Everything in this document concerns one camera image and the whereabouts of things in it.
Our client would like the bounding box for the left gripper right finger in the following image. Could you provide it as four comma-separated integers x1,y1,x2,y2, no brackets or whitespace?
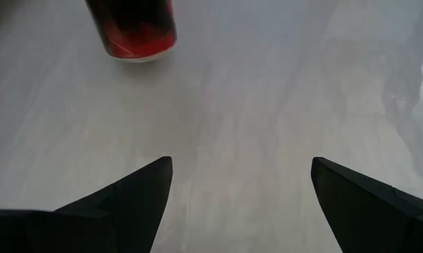
311,156,423,253

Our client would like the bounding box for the red Coca-Cola can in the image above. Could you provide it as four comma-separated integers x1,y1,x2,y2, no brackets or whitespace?
84,0,178,63

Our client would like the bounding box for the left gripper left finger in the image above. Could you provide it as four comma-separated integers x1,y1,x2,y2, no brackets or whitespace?
0,156,174,253

